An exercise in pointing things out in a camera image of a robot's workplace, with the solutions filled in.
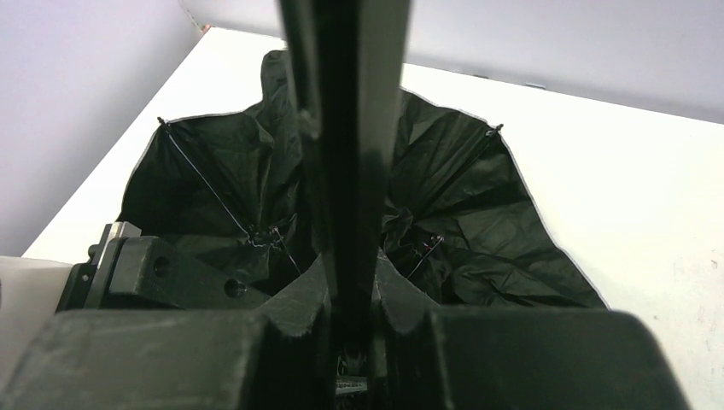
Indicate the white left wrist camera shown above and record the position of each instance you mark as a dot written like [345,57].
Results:
[30,292]

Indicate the lavender umbrella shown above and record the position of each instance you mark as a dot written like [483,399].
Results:
[337,162]

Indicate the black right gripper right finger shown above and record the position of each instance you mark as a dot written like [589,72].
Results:
[443,357]

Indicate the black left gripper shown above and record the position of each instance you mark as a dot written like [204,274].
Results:
[127,270]

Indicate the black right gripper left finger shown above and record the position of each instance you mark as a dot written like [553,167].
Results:
[271,357]

